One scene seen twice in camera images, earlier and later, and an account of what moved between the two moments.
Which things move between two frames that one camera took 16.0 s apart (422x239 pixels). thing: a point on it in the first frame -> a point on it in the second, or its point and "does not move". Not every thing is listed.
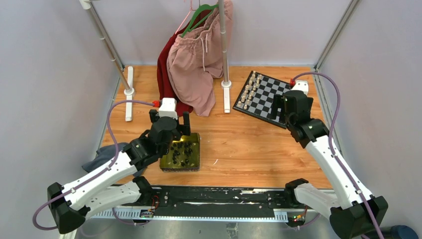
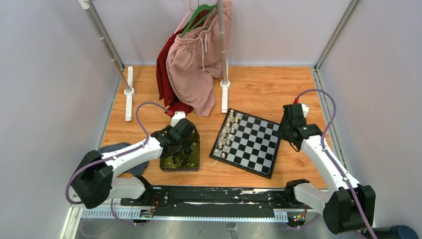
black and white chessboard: [257, 95] -> [248, 141]
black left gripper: [182, 129] -> [185, 142]
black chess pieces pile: [182, 151] does not move
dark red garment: [165, 89] does not move
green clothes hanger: [201, 8] does not move
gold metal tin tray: [183, 155] does not move
